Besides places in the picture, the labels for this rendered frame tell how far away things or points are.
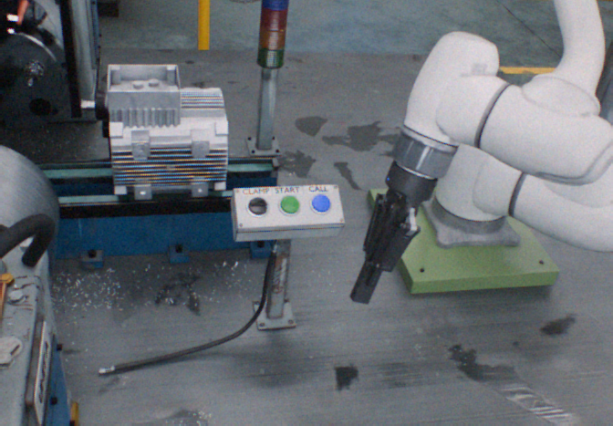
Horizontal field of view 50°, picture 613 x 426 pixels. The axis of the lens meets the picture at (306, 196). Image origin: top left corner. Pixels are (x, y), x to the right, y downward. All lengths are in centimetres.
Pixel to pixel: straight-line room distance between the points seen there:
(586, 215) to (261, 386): 64
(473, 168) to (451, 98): 39
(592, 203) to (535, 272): 21
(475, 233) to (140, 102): 71
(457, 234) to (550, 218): 20
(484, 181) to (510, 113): 40
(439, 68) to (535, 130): 16
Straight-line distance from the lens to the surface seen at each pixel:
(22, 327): 73
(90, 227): 129
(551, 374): 127
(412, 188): 100
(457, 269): 134
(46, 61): 142
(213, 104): 120
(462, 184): 134
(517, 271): 139
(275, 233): 103
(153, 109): 117
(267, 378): 113
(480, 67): 96
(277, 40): 149
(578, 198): 127
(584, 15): 105
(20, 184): 98
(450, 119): 96
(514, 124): 93
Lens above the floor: 169
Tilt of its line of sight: 36 degrees down
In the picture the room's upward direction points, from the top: 8 degrees clockwise
